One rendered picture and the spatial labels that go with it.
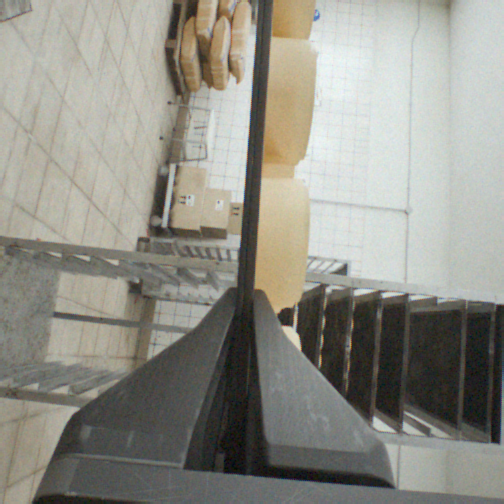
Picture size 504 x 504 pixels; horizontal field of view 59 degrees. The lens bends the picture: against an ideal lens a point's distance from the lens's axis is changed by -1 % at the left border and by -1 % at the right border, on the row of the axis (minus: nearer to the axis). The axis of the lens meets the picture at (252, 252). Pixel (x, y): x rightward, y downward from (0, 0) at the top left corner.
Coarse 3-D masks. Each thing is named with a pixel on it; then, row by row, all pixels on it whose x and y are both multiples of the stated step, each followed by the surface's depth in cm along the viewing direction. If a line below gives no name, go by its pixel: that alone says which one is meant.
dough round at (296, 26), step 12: (276, 0) 18; (288, 0) 18; (300, 0) 18; (312, 0) 18; (276, 12) 18; (288, 12) 18; (300, 12) 18; (312, 12) 18; (276, 24) 19; (288, 24) 19; (300, 24) 19; (312, 24) 19; (276, 36) 20; (288, 36) 19; (300, 36) 19
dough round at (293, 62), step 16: (272, 48) 17; (288, 48) 17; (304, 48) 17; (272, 64) 16; (288, 64) 16; (304, 64) 16; (272, 80) 16; (288, 80) 16; (304, 80) 16; (272, 96) 16; (288, 96) 16; (304, 96) 16; (272, 112) 16; (288, 112) 16; (304, 112) 16; (272, 128) 17; (288, 128) 17; (304, 128) 17; (272, 144) 17; (288, 144) 17; (304, 144) 18; (272, 160) 18; (288, 160) 18
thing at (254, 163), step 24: (264, 0) 14; (264, 24) 14; (264, 48) 14; (264, 72) 14; (264, 96) 14; (264, 120) 14; (240, 240) 13; (240, 264) 13; (240, 288) 13; (240, 312) 13; (240, 336) 13; (240, 360) 12; (240, 384) 12; (240, 408) 12; (240, 432) 12; (240, 456) 12
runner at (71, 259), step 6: (66, 258) 142; (72, 258) 147; (78, 258) 148; (72, 264) 147; (78, 264) 152; (84, 264) 158; (90, 270) 164; (96, 270) 171; (102, 270) 178; (108, 276) 186; (114, 276) 194
